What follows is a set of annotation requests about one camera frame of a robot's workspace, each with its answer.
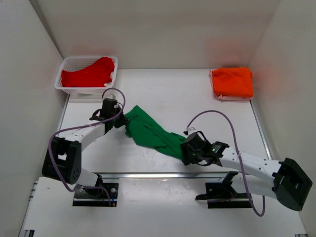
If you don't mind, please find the aluminium rail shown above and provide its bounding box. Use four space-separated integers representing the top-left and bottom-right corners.
100 172 227 179

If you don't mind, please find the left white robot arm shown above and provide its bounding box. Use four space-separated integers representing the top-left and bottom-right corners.
42 98 128 197

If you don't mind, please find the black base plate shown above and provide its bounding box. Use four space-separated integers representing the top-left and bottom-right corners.
195 182 251 209
73 182 119 207

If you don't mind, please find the red t shirt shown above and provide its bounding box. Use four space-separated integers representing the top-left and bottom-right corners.
61 57 115 87

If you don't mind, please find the green t shirt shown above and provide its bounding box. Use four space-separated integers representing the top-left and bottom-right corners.
125 105 185 160

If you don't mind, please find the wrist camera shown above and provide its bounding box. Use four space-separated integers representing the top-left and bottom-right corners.
183 127 196 136
106 94 116 100

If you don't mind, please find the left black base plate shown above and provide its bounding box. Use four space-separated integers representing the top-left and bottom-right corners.
73 182 119 207

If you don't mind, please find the white plastic basket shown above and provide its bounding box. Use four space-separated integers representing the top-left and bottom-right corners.
54 55 119 95

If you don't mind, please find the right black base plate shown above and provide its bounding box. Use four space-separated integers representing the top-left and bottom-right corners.
195 182 251 209

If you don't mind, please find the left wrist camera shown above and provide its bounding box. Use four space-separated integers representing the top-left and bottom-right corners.
106 94 116 100

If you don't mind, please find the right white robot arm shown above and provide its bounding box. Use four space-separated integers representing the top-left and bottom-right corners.
180 131 313 211

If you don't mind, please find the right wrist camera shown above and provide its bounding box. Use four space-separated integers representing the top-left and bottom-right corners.
183 127 196 136

